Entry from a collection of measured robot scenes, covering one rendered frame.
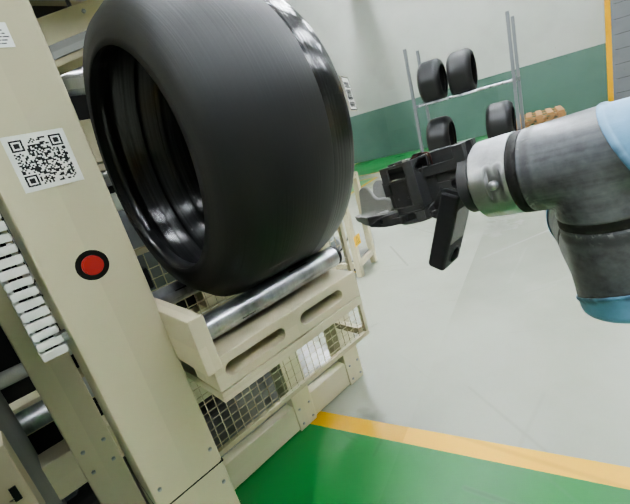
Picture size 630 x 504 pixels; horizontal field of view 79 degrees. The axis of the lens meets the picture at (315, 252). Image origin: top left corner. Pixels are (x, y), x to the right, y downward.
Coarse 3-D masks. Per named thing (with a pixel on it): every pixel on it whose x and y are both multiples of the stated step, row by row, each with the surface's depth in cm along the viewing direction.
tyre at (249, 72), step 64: (128, 0) 56; (192, 0) 53; (256, 0) 60; (128, 64) 82; (192, 64) 51; (256, 64) 54; (320, 64) 61; (128, 128) 91; (192, 128) 53; (256, 128) 53; (320, 128) 60; (128, 192) 87; (192, 192) 104; (256, 192) 55; (320, 192) 64; (192, 256) 94; (256, 256) 62
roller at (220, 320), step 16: (320, 256) 80; (336, 256) 82; (288, 272) 75; (304, 272) 76; (320, 272) 79; (256, 288) 71; (272, 288) 71; (288, 288) 74; (224, 304) 67; (240, 304) 67; (256, 304) 69; (208, 320) 63; (224, 320) 65; (240, 320) 67
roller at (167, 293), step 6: (174, 282) 89; (180, 282) 89; (162, 288) 87; (168, 288) 87; (174, 288) 88; (180, 288) 88; (186, 288) 89; (192, 288) 90; (156, 294) 85; (162, 294) 86; (168, 294) 86; (174, 294) 87; (180, 294) 88; (186, 294) 89; (168, 300) 86; (174, 300) 87
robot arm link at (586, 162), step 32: (544, 128) 37; (576, 128) 35; (608, 128) 33; (512, 160) 39; (544, 160) 36; (576, 160) 35; (608, 160) 33; (512, 192) 40; (544, 192) 38; (576, 192) 36; (608, 192) 34; (576, 224) 37
